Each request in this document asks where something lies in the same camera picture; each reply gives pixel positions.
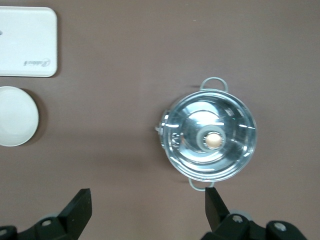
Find brown table mat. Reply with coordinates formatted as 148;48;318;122
0;0;320;240

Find cream rabbit print tray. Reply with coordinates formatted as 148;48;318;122
0;6;58;78

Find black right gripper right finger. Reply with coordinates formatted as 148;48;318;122
202;186;307;240

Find steel electric cooking pot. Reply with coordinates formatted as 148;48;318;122
153;76;258;193

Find glass pot lid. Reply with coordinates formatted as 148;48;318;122
163;90;258;181

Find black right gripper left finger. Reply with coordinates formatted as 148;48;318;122
0;188;93;240

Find round cream plate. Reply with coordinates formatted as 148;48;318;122
0;86;40;147

